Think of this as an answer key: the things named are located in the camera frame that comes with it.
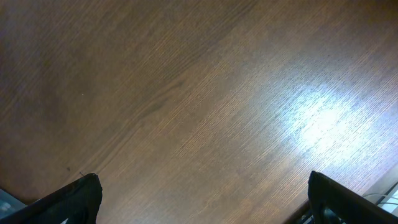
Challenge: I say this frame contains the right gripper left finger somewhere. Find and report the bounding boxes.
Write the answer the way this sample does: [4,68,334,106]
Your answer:
[1,173,103,224]

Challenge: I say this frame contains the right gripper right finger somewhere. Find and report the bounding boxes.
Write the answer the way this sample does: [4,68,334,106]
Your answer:
[308,171,397,224]

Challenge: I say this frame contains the clear plastic storage bin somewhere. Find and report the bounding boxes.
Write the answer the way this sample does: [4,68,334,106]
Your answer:
[0,189,26,219]

